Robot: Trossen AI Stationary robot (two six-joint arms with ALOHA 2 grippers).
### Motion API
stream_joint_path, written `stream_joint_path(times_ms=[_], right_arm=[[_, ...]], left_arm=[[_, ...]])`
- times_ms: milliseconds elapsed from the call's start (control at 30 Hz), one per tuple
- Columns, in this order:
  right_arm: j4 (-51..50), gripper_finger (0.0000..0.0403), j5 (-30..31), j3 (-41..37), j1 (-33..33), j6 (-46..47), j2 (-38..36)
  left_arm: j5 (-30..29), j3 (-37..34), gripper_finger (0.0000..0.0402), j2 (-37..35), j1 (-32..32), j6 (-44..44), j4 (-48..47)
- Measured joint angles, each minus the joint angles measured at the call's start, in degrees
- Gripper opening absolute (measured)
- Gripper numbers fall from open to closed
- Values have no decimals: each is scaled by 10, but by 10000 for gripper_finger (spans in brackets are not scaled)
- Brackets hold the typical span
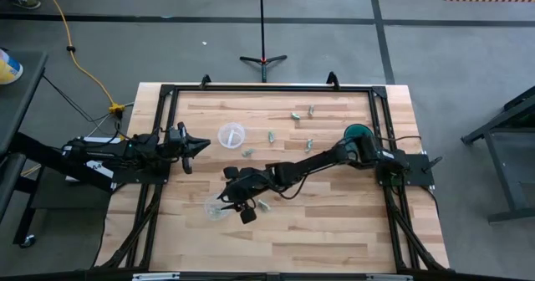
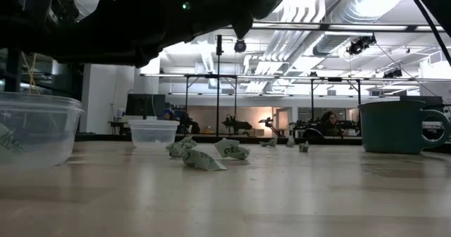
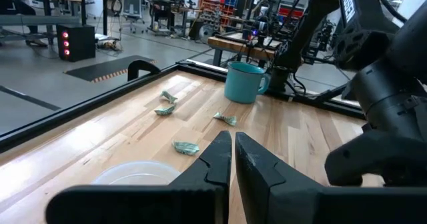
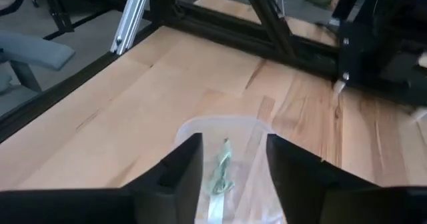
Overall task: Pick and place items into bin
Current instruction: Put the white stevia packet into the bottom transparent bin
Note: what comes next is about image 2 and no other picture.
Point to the round black dome camera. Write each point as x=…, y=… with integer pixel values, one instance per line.
x=240, y=46

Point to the background black robot arm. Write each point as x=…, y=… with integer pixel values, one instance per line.
x=236, y=125
x=269, y=123

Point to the small black ceiling camera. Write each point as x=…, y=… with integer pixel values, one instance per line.
x=393, y=74

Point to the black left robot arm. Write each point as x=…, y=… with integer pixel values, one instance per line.
x=42, y=36

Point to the large clear plastic container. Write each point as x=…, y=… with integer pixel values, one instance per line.
x=53, y=124

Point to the white green paper packet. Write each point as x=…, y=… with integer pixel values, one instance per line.
x=179, y=147
x=269, y=142
x=8, y=141
x=202, y=159
x=290, y=141
x=232, y=149
x=303, y=146

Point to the white cup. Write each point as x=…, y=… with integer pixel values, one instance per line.
x=120, y=114

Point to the teal ceramic mug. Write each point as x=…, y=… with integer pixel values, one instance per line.
x=391, y=127

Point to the black aluminium rig frame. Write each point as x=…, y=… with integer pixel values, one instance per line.
x=352, y=27

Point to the dark office chair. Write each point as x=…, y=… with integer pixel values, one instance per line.
x=188, y=124

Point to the black overhead camera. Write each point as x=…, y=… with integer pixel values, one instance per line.
x=359, y=44

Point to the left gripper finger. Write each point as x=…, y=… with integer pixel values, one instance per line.
x=244, y=28

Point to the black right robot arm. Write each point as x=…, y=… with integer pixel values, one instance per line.
x=437, y=0

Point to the small clear plastic container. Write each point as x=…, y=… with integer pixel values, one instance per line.
x=153, y=134

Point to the person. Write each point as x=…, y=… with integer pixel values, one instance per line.
x=329, y=122

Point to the background black rig frame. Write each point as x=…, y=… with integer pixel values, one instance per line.
x=187, y=99
x=312, y=99

